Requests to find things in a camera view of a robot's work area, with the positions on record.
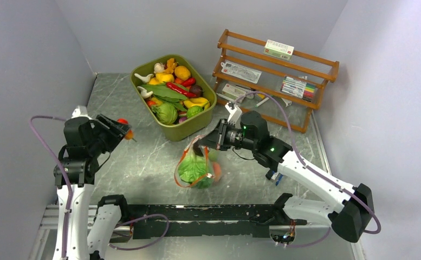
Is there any red pepper toy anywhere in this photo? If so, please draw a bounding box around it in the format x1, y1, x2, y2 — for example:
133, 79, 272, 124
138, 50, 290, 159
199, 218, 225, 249
117, 118, 136, 142

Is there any round green cabbage toy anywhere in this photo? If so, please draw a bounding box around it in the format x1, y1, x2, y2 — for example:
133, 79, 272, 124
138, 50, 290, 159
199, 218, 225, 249
208, 149, 219, 162

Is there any dark purple plum toy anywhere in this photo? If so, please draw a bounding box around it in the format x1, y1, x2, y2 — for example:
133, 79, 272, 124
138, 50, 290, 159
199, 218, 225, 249
192, 142, 204, 157

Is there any peach toy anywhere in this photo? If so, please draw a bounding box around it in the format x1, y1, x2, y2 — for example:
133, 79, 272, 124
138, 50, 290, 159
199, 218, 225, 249
212, 162, 222, 182

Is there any napa cabbage toy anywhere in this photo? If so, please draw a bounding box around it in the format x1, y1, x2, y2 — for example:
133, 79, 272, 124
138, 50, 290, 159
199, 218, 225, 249
177, 153, 214, 189

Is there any clear zip bag orange zipper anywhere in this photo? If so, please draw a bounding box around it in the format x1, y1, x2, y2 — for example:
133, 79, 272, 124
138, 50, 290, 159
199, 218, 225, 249
174, 135, 222, 189

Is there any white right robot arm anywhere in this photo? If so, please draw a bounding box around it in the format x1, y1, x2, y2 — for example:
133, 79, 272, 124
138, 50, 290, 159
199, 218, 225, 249
197, 111, 374, 243

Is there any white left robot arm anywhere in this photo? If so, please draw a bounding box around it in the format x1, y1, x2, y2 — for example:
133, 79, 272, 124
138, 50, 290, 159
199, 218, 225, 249
53, 114, 131, 259

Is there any small green lime toy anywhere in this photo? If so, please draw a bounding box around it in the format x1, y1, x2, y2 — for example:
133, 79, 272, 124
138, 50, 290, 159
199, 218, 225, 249
186, 106, 204, 119

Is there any yellow banana pepper toy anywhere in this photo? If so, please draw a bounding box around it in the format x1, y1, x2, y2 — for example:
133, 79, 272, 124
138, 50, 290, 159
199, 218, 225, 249
183, 97, 211, 109

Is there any white mushroom toy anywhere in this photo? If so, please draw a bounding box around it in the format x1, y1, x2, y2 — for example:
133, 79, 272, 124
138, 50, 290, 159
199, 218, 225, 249
134, 73, 154, 83
136, 86, 153, 100

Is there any small white green box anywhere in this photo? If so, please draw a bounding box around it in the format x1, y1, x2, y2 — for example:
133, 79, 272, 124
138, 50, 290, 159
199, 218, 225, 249
219, 83, 246, 103

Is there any green leafy vegetable toy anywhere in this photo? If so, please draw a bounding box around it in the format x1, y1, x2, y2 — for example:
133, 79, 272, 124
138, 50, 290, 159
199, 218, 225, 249
151, 103, 178, 125

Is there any white pen on table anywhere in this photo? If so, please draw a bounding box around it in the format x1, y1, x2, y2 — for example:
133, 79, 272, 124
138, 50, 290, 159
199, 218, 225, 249
255, 94, 273, 107

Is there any dark red beet toy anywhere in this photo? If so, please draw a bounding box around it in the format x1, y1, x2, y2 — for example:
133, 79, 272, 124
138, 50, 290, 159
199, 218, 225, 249
189, 85, 204, 97

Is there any flat green leaf toy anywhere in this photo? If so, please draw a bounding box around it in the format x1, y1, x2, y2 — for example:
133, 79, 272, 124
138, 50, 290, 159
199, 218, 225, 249
141, 84, 187, 103

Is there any short red chili toy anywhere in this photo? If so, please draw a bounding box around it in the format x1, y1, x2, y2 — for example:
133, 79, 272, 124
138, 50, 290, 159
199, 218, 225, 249
181, 77, 196, 88

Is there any flat packaged stationery card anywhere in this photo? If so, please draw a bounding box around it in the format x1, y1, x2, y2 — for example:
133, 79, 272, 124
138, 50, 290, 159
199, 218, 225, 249
220, 61, 262, 84

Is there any olive green plastic bin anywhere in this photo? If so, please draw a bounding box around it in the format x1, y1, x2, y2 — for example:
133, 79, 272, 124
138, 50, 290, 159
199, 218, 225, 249
131, 54, 217, 141

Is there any yellow lemon toy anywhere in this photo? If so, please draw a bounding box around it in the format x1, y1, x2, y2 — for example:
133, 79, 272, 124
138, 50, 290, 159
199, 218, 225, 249
156, 73, 175, 83

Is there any long red chili toy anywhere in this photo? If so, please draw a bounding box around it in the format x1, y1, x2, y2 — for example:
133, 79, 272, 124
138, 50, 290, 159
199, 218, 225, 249
166, 82, 198, 98

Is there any wooden shelf rack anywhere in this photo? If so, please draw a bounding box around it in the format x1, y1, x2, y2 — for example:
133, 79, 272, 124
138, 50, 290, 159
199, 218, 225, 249
212, 29, 340, 133

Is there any white garlic bulb toy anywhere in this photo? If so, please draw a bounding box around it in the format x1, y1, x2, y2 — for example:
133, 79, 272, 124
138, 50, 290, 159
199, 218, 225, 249
153, 62, 165, 74

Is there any yellow potato toy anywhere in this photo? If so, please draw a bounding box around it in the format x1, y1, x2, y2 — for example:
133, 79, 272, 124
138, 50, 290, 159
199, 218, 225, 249
174, 66, 191, 81

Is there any orange ginger root toy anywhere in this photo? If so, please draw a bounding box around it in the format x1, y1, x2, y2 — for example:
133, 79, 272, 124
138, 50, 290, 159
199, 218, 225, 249
164, 58, 178, 74

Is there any coloured marker pen set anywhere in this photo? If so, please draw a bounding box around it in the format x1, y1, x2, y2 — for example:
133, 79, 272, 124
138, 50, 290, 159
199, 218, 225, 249
281, 76, 316, 102

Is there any white box on top shelf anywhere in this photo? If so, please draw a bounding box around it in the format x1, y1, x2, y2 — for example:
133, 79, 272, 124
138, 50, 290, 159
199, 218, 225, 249
263, 40, 294, 61

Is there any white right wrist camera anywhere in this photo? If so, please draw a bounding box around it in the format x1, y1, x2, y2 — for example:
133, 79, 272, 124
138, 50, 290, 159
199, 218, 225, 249
225, 102, 242, 125

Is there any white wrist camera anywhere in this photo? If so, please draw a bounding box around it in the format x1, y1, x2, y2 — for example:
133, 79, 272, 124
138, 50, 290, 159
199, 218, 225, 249
225, 102, 242, 125
72, 106, 91, 119

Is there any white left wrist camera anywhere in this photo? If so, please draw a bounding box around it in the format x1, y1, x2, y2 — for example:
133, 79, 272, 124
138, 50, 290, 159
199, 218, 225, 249
72, 106, 91, 119

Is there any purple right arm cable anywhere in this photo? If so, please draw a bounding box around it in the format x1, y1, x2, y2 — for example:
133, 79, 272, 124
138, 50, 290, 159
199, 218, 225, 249
233, 90, 382, 249

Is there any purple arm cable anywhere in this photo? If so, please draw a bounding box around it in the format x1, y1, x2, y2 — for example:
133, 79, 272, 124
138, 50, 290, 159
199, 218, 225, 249
29, 114, 170, 260
233, 90, 382, 249

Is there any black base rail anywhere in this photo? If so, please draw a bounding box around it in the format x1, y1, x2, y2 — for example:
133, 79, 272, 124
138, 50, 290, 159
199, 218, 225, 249
121, 193, 307, 239

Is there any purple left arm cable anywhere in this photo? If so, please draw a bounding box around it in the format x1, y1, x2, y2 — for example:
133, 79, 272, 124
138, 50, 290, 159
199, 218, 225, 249
29, 114, 170, 260

